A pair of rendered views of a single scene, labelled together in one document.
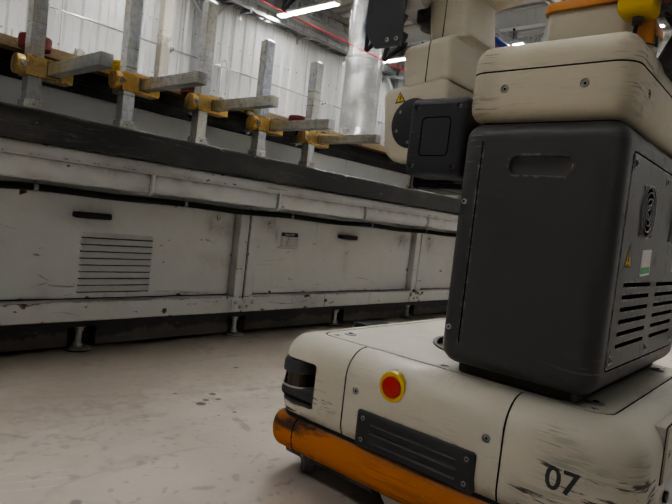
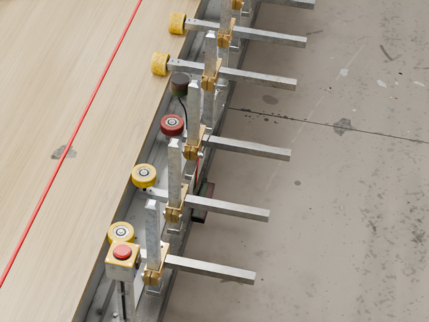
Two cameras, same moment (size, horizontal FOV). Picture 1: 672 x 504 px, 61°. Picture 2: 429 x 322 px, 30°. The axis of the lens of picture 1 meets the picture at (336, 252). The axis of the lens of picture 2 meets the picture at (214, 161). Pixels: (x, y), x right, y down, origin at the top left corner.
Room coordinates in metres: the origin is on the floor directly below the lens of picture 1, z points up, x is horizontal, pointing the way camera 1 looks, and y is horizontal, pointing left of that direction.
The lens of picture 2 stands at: (1.63, 0.08, 2.79)
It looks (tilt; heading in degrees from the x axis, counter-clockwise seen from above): 46 degrees down; 329
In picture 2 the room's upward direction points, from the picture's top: 3 degrees clockwise
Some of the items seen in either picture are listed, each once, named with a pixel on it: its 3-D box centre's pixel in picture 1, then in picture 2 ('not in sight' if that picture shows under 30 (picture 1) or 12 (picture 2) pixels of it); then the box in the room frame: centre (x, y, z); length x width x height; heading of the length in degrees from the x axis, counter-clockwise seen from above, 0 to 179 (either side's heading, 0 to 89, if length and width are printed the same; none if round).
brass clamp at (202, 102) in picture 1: (206, 105); not in sight; (1.83, 0.46, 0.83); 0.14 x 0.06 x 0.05; 139
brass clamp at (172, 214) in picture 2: not in sight; (176, 202); (3.15, -0.68, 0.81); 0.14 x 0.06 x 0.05; 139
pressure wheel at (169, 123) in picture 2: not in sight; (172, 132); (3.41, -0.79, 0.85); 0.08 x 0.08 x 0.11
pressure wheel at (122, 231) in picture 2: not in sight; (121, 242); (3.05, -0.44, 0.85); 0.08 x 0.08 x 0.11
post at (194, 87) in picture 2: not in sight; (193, 135); (3.33, -0.83, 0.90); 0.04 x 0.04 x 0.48; 49
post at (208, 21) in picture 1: (203, 77); not in sight; (1.81, 0.48, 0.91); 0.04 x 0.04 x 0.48; 49
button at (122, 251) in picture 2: not in sight; (122, 252); (2.75, -0.33, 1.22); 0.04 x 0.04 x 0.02
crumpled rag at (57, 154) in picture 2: not in sight; (62, 150); (3.44, -0.41, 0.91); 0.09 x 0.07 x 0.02; 83
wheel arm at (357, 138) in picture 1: (332, 140); not in sight; (2.17, 0.06, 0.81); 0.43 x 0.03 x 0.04; 49
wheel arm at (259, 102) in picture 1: (227, 105); not in sight; (1.79, 0.39, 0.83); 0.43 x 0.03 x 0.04; 49
